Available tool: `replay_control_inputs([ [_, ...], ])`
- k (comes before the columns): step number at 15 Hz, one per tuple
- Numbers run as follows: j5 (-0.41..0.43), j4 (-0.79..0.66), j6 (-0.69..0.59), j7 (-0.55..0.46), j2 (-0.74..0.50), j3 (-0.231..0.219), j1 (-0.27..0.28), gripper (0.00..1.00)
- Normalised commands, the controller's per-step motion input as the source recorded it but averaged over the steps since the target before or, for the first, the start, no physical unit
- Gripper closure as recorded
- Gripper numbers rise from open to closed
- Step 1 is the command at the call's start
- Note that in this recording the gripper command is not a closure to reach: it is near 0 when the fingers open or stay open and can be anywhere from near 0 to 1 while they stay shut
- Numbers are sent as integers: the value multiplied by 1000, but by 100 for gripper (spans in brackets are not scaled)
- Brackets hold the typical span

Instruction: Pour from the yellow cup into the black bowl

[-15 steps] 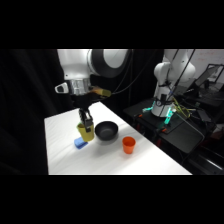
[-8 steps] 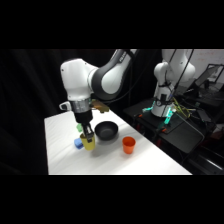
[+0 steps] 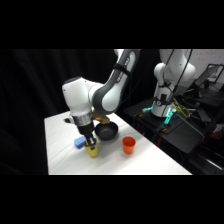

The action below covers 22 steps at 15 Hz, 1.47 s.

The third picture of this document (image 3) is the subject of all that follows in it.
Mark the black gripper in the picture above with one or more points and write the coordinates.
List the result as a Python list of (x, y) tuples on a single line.
[(87, 130)]

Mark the black laptop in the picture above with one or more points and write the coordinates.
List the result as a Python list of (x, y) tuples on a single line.
[(208, 76)]

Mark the yellow plastic cup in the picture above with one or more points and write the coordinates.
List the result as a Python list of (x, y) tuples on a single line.
[(91, 151)]

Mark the black bowl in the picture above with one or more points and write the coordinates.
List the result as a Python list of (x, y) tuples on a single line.
[(107, 131)]

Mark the black curtain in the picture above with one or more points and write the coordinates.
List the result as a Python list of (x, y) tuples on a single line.
[(26, 100)]

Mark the orange plastic cup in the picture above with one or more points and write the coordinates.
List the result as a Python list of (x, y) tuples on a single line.
[(128, 146)]

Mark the blue sponge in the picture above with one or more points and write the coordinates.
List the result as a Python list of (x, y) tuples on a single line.
[(79, 142)]

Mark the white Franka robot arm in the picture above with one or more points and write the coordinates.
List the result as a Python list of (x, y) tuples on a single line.
[(80, 96)]

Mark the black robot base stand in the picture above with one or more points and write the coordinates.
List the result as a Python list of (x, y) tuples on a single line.
[(186, 133)]

